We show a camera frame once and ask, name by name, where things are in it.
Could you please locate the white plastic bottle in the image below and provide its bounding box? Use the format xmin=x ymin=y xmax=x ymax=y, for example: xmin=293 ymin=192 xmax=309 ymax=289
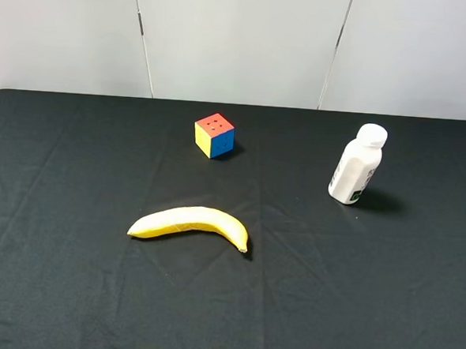
xmin=328 ymin=123 xmax=388 ymax=205

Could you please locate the black tablecloth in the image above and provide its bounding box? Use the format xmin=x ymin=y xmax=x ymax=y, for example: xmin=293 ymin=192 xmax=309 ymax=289
xmin=0 ymin=89 xmax=466 ymax=349

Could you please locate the colourful puzzle cube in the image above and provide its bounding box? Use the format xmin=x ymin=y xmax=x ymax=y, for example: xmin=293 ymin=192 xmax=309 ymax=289
xmin=194 ymin=113 xmax=235 ymax=159

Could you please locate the yellow banana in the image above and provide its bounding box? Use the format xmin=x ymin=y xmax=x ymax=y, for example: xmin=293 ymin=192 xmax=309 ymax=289
xmin=127 ymin=206 xmax=248 ymax=253

